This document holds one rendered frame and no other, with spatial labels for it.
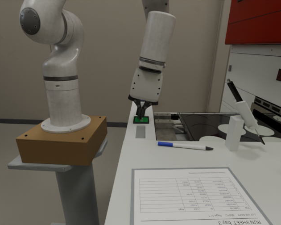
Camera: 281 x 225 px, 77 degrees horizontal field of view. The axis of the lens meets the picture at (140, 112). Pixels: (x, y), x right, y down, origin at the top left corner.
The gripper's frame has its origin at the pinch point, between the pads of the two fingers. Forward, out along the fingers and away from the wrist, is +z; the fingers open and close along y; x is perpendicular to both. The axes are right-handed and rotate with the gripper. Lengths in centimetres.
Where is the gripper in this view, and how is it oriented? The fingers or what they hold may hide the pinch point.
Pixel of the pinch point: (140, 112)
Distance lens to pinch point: 62.3
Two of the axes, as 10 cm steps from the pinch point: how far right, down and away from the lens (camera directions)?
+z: -2.1, 9.1, 3.5
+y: -9.8, -2.0, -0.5
